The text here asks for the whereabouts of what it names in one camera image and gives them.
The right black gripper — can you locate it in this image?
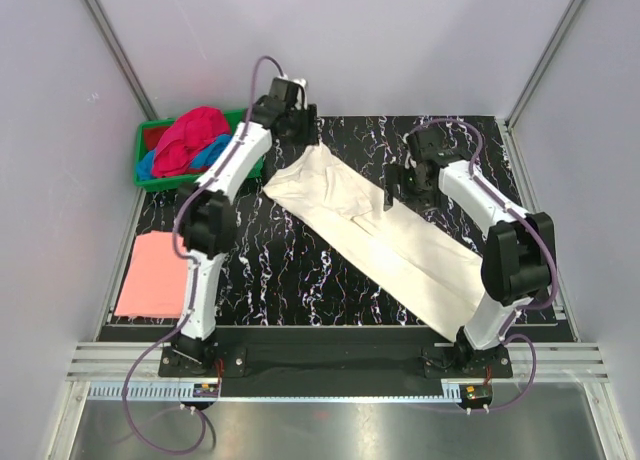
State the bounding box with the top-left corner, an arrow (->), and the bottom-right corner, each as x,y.
382,163 -> 440,213

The cream white t shirt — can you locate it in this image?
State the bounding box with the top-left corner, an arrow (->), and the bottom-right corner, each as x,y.
264,144 -> 484,341

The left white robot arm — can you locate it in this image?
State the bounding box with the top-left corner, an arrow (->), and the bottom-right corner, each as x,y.
171,92 -> 317,376

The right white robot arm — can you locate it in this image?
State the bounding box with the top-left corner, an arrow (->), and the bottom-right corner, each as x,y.
384,160 -> 557,377

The green plastic bin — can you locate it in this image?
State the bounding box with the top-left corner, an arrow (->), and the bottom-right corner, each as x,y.
133,110 -> 273,192

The blue t shirt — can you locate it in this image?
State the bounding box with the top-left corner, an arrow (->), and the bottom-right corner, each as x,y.
135,134 -> 232,181

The magenta pink t shirt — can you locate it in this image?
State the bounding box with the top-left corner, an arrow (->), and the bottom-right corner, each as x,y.
151,106 -> 231,178

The dark red t shirt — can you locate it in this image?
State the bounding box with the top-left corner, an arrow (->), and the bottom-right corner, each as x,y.
141,125 -> 171,152

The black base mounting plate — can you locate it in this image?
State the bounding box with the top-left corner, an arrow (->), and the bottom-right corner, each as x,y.
158,326 -> 513,401

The folded pink t shirt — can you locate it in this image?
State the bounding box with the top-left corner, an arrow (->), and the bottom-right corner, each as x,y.
114,231 -> 188,319

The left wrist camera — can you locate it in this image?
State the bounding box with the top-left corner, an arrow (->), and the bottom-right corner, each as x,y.
269,76 -> 308,111

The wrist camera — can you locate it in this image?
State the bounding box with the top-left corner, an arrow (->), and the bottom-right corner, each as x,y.
269,76 -> 308,111
406,128 -> 469,167

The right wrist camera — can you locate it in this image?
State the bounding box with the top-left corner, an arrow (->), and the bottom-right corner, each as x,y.
406,128 -> 469,167

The grey slotted cable duct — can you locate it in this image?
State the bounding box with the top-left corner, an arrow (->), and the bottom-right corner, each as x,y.
84,379 -> 471,404

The left aluminium frame post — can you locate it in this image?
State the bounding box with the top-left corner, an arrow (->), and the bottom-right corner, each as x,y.
81,0 -> 159,120

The aluminium frame post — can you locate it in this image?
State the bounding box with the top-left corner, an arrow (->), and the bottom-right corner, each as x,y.
81,0 -> 159,120
505,0 -> 588,129

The right aluminium frame post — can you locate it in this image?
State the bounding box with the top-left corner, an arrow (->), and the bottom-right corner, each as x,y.
505,0 -> 588,129

